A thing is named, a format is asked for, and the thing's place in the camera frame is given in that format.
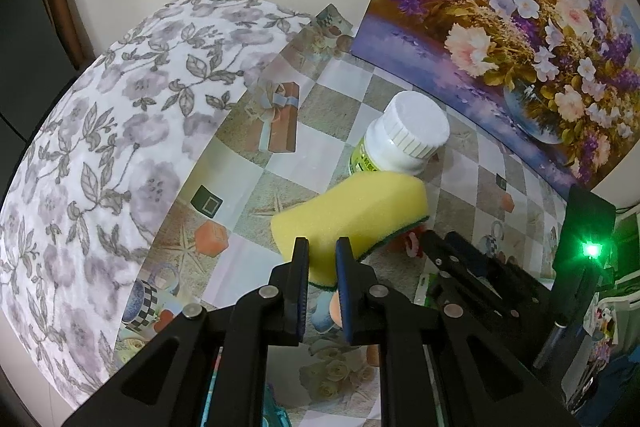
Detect yellow sponge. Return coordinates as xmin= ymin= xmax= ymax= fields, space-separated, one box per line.
xmin=270 ymin=171 xmax=428 ymax=289

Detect white bottle, green label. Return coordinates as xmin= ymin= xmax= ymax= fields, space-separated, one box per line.
xmin=348 ymin=91 xmax=450 ymax=176

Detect checkered printed tablecloth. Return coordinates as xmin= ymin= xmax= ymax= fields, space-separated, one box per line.
xmin=113 ymin=6 xmax=565 ymax=426

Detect floral still-life painting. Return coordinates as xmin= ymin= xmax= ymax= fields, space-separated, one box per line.
xmin=352 ymin=0 xmax=639 ymax=194

